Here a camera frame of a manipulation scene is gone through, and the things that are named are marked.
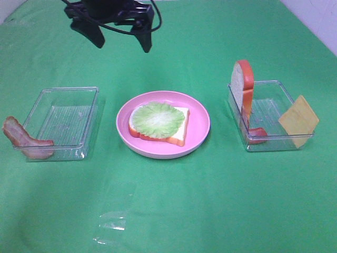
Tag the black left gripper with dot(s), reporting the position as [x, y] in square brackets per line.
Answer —
[89, 15]

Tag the green lettuce leaf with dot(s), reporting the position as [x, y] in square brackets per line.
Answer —
[157, 120]

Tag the toast bread slice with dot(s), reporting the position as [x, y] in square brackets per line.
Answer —
[176, 139]
[242, 85]

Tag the left clear plastic tray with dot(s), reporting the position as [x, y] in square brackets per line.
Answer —
[68, 117]

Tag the clear plastic tray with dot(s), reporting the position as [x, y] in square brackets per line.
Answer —
[68, 117]
[270, 101]

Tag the pink round plate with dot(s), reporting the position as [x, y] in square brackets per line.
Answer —
[197, 128]

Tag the clear plastic film sheet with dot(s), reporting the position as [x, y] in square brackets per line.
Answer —
[112, 217]

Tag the right clear plastic tray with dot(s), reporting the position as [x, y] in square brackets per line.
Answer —
[270, 101]

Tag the green tablecloth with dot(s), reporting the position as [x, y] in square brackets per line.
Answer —
[220, 198]

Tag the yellow cheese slice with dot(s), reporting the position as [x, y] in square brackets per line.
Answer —
[299, 119]

